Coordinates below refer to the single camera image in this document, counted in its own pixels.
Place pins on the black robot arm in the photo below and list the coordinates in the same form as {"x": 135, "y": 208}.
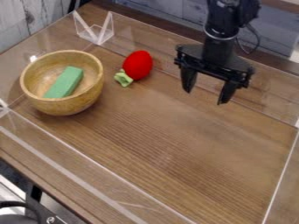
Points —
{"x": 228, "y": 15}

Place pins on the clear acrylic corner bracket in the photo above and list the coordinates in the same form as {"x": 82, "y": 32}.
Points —
{"x": 97, "y": 34}

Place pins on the red plush strawberry toy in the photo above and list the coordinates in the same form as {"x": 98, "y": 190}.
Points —
{"x": 136, "y": 67}

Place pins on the green rectangular block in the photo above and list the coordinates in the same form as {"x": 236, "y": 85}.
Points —
{"x": 65, "y": 83}

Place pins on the black stand with cable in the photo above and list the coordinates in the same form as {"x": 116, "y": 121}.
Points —
{"x": 21, "y": 206}

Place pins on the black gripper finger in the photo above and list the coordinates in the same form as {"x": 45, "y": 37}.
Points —
{"x": 188, "y": 78}
{"x": 227, "y": 92}

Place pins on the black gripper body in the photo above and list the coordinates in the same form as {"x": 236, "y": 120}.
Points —
{"x": 215, "y": 59}

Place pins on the brown wooden bowl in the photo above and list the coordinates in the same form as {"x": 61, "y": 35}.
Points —
{"x": 41, "y": 73}

